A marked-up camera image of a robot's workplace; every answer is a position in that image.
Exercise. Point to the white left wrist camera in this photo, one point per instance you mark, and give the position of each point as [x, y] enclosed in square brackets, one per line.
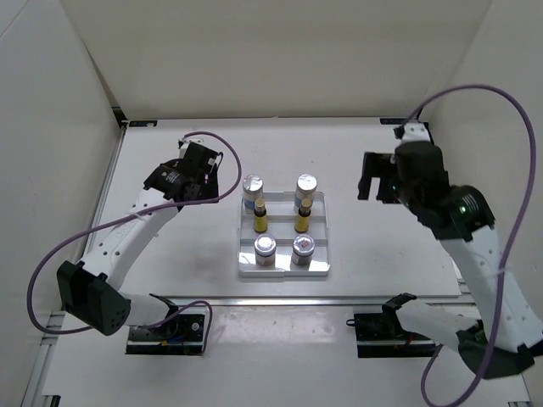
[183, 144]

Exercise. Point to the white divided plastic tray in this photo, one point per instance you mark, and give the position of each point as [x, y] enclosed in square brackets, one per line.
[281, 218]

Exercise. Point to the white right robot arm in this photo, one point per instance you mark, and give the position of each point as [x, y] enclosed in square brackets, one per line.
[461, 221]

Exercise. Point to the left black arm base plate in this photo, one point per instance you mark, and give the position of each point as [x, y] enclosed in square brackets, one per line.
[185, 335]

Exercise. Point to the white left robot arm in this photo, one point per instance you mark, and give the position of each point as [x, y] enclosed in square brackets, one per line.
[90, 288]

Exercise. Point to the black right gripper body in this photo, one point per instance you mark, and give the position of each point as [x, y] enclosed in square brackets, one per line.
[403, 188]

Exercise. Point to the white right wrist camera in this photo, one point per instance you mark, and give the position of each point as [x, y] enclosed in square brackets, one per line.
[412, 132]

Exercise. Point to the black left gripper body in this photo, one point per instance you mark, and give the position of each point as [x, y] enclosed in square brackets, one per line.
[199, 183]

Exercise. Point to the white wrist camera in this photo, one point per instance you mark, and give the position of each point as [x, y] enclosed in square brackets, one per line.
[412, 132]
[183, 144]

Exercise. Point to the blue-label salt shaker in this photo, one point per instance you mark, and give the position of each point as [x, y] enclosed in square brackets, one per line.
[306, 186]
[252, 190]

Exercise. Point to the yellow-label small bottle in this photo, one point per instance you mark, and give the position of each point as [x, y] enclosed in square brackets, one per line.
[302, 222]
[260, 220]

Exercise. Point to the silver-lid spice jar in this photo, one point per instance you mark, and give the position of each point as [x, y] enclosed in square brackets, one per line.
[265, 247]

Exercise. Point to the red-logo-lid spice jar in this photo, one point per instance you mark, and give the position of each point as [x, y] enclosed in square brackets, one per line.
[303, 248]

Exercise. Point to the aluminium table frame rail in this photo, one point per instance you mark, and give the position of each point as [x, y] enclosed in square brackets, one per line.
[294, 301]

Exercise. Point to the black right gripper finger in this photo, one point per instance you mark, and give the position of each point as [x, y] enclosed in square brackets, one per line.
[374, 167]
[389, 190]

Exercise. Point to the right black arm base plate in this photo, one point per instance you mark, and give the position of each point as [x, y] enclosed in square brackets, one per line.
[375, 341]

